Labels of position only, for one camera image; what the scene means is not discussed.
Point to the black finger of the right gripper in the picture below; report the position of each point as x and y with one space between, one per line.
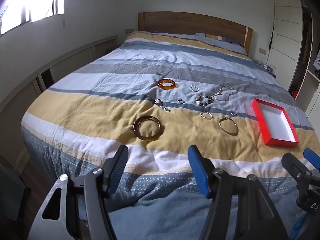
295 167

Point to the low white wall cabinet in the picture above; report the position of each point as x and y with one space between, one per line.
16 103

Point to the amber orange bangle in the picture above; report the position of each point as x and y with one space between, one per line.
166 84

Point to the red item in wardrobe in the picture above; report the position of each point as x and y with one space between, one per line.
294 91

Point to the white wardrobe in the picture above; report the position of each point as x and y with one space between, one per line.
294 48

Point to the wooden nightstand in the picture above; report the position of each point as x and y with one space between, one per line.
266 67

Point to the dark brown bangle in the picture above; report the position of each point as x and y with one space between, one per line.
147 127

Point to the striped duvet cover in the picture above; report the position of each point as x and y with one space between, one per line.
81 120

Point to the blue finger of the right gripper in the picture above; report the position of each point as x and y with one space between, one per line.
312 157

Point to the silver hoop earring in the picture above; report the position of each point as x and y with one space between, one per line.
194 88

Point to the red jewelry box tray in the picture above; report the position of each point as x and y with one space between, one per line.
276 128

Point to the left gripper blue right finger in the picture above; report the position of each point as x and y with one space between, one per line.
257 217

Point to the wooden headboard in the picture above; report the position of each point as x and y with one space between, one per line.
191 23

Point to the silver wristwatch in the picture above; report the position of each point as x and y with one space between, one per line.
159 103

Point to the window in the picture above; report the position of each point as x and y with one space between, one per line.
19 12

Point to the grey pillow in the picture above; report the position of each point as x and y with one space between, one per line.
222 42

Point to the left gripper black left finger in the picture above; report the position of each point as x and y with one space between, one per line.
58 216

